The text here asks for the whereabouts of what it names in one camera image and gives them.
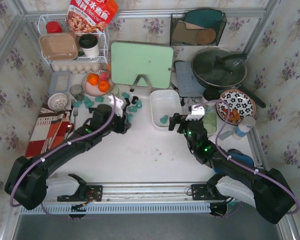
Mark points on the round cork coaster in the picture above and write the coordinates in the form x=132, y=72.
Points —
x=206, y=36

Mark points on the green cutting board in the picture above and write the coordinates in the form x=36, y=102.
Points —
x=129, y=60

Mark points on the grey blue rectangular tray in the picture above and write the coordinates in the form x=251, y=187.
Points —
x=187, y=83

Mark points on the white coffee cup black lid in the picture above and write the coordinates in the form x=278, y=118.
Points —
x=89, y=43

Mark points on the white bottle blue label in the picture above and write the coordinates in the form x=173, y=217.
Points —
x=242, y=129

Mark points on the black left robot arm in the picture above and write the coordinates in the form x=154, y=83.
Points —
x=28, y=183

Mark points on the green translucent cup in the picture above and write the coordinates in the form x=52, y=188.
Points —
x=115, y=90

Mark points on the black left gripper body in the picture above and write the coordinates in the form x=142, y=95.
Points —
x=125, y=122

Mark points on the black mesh organizer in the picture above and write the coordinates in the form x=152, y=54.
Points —
x=183, y=30

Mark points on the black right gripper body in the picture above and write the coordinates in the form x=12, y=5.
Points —
x=179, y=123

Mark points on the floral patterned plate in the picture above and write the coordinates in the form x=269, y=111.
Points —
x=238, y=104

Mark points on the white wire rack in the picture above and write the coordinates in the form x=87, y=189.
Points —
x=103, y=39

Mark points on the red jar lid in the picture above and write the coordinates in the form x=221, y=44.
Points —
x=53, y=27

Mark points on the grey glass cup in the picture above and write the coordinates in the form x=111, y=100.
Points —
x=77, y=92

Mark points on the blue sponge cloth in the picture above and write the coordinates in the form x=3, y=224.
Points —
x=242, y=157

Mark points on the white storage basket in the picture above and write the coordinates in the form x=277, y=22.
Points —
x=164, y=102

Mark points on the striped red cloth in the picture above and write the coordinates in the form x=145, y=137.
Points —
x=49, y=131

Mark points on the white round strainer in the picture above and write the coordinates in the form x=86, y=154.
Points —
x=57, y=102

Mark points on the green cup right side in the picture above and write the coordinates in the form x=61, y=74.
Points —
x=210, y=123

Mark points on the egg carton tray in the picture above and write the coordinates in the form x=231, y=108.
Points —
x=78, y=68

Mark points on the teal coffee capsule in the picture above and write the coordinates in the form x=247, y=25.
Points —
x=163, y=120

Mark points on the red snack bag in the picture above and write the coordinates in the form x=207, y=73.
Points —
x=90, y=16

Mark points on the clear lidded container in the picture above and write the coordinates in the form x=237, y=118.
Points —
x=59, y=82

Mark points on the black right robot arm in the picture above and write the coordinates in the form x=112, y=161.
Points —
x=265, y=190

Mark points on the brown square container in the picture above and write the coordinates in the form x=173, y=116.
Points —
x=62, y=46

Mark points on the pink fruit plate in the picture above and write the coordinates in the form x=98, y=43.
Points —
x=97, y=83

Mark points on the black frying pan with lid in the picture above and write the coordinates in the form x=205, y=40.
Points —
x=222, y=69

